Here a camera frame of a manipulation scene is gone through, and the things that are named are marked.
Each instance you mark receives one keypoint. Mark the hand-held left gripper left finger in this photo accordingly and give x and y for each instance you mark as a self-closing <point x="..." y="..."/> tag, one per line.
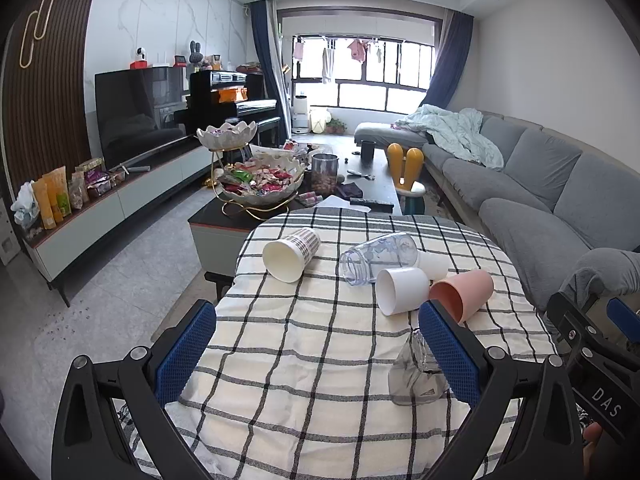
<point x="185" y="355"/>

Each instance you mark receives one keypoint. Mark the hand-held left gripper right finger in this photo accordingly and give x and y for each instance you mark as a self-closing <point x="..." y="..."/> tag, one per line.
<point x="450" y="355"/>

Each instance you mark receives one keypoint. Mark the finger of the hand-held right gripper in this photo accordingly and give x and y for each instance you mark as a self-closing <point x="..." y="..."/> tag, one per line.
<point x="624" y="317"/>
<point x="570" y="320"/>

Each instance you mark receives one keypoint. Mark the clear grey glass cup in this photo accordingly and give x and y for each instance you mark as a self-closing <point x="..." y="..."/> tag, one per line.
<point x="410" y="380"/>

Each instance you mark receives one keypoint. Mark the pink plastic cup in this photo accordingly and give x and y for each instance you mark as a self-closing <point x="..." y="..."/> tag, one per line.
<point x="467" y="290"/>

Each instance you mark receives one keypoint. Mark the white plastic cup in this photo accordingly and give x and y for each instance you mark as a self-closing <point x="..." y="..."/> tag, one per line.
<point x="434" y="266"/>
<point x="400" y="290"/>

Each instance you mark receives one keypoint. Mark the plaid paper cup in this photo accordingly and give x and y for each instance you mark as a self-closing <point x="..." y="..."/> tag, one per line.
<point x="287" y="262"/>

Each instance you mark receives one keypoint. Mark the black cup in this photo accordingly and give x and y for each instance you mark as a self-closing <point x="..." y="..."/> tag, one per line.
<point x="368" y="151"/>

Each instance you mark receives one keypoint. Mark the person's right hand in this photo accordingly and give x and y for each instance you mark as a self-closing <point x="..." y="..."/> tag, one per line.
<point x="593" y="437"/>

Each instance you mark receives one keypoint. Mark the white black checked tablecloth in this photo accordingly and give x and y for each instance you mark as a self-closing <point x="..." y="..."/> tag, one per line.
<point x="300" y="360"/>

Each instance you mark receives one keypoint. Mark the dark top coffee table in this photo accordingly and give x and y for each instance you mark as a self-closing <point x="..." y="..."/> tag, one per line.
<point x="225" y="232"/>

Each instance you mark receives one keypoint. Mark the grey sectional sofa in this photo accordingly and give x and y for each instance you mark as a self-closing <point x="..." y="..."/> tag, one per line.
<point x="540" y="180"/>

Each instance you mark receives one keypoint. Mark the white television cabinet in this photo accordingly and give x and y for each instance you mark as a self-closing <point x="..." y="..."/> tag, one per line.
<point x="100" y="220"/>

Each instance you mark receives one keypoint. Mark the black remote control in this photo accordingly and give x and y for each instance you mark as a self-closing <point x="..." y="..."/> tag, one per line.
<point x="370" y="204"/>

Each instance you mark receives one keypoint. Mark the two-tier white snack bowl stand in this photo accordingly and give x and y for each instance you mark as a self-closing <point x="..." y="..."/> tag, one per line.
<point x="260" y="197"/>

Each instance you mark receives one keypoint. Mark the dark purple pouch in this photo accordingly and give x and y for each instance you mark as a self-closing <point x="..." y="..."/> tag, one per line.
<point x="350" y="190"/>

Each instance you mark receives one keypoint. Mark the white paper sheet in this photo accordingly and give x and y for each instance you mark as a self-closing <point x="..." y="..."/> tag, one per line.
<point x="332" y="201"/>

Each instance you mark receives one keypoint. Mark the pile of wrapped snacks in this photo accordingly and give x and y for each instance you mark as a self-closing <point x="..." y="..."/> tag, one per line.
<point x="265" y="177"/>

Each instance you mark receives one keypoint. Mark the yellow rabbit ear stool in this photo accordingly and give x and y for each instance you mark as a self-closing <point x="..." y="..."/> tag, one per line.
<point x="405" y="165"/>

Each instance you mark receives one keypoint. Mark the brown snack packet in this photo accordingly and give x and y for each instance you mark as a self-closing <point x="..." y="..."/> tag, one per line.
<point x="79" y="191"/>

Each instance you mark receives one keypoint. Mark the metal spoon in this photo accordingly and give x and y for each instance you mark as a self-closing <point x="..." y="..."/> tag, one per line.
<point x="360" y="174"/>

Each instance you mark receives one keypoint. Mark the orange snack packet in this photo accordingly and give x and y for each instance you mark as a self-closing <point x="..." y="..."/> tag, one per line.
<point x="41" y="205"/>
<point x="57" y="195"/>

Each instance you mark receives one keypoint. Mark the light green blanket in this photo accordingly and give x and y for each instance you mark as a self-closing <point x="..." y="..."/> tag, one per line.
<point x="460" y="135"/>

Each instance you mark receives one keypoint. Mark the clear jar of nuts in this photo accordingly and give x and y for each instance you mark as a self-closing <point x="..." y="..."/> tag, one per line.
<point x="324" y="175"/>

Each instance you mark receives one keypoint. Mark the white plastic bag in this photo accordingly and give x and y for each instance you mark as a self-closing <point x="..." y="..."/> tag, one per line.
<point x="24" y="205"/>

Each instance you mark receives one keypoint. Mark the black piano bench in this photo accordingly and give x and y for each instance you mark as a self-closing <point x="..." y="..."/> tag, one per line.
<point x="267" y="127"/>

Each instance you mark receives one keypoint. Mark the flat screen television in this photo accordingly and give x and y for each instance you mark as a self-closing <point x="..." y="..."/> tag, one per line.
<point x="135" y="115"/>

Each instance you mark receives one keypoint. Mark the black upright piano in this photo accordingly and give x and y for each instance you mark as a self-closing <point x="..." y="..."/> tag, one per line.
<point x="225" y="112"/>

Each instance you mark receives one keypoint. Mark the potted green plant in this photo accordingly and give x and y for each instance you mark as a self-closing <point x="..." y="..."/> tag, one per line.
<point x="336" y="125"/>

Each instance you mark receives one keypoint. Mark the orange box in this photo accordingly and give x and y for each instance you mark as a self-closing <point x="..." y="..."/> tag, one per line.
<point x="230" y="95"/>

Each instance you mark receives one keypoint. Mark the pale yellow bin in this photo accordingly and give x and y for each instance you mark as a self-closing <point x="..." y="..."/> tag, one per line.
<point x="320" y="121"/>

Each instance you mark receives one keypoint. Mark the white air purifier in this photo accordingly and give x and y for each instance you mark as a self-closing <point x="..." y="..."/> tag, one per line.
<point x="300" y="112"/>

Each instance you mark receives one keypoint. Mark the blue curtain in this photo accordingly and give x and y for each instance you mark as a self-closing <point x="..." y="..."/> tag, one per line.
<point x="450" y="60"/>
<point x="260" y="60"/>

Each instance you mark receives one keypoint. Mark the grey rabbit figurine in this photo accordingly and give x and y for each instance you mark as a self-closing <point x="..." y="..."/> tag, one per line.
<point x="196" y="52"/>

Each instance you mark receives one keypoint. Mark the white hanging garment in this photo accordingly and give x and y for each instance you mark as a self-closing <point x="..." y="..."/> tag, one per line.
<point x="327" y="65"/>

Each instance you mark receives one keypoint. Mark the pink hanging garment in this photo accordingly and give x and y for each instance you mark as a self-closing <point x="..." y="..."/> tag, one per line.
<point x="298" y="51"/>
<point x="358" y="50"/>

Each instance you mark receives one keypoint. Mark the white security camera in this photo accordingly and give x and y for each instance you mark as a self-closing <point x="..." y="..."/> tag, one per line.
<point x="140" y="56"/>

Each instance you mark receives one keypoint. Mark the gold paperclip wall decoration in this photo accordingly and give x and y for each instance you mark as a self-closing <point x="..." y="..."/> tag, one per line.
<point x="30" y="35"/>

